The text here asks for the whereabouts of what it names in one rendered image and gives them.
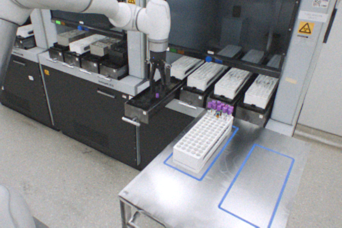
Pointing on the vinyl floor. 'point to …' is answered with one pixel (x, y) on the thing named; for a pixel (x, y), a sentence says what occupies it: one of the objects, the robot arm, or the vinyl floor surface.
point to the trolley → (222, 182)
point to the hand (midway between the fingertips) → (157, 88)
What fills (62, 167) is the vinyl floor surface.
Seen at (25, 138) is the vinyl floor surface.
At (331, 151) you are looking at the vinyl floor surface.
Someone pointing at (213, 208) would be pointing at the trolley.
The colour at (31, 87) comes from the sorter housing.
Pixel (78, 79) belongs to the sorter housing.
